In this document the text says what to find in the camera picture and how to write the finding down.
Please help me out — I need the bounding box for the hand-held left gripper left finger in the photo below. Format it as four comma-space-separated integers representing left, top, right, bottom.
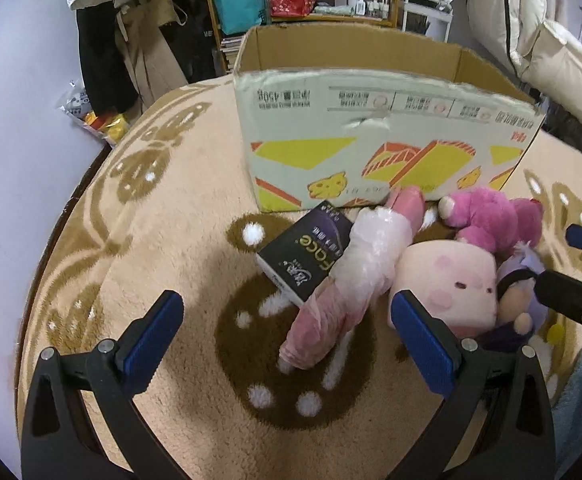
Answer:
21, 290, 184, 480

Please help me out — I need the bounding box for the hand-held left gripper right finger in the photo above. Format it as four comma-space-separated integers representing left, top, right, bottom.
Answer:
390, 290, 557, 480

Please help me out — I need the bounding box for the pink square face plush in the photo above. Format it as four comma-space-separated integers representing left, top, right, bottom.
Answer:
388, 240, 499, 338

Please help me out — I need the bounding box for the purple haired doll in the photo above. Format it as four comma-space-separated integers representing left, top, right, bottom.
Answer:
481, 242, 547, 356

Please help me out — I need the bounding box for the printed cardboard box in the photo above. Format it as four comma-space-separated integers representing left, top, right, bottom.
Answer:
232, 25, 542, 213

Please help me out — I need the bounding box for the pink plush in plastic wrap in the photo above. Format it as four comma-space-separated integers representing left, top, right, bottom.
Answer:
278, 185, 427, 373

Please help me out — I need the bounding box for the pink bear plush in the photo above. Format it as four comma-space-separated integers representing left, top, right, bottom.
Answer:
438, 186, 543, 261

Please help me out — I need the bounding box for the light blue towel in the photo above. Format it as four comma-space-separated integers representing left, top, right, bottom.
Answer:
554, 347, 582, 466

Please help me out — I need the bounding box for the beige brown patterned rug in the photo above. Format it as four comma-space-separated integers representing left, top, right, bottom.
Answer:
18, 77, 582, 480

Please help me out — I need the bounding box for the black product box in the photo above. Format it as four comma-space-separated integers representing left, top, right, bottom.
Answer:
256, 200, 354, 308

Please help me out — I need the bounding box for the white padded jacket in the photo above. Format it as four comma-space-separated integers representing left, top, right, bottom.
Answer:
466, 0, 582, 133

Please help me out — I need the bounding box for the snack packet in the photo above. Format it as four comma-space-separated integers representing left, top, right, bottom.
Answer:
55, 80, 136, 147

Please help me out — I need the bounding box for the beige hanging garment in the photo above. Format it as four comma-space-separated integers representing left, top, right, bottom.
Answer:
116, 0, 189, 111

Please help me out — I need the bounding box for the black hanging garment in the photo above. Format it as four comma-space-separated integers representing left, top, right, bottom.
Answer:
76, 0, 139, 116

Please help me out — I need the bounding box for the white trolley cart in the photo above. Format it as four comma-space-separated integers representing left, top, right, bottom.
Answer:
402, 0, 454, 43

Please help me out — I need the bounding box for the stack of magazines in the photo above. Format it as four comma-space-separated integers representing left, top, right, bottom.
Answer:
220, 35, 248, 73

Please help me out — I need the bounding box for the black bag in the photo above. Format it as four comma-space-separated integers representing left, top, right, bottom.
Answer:
166, 0, 220, 86

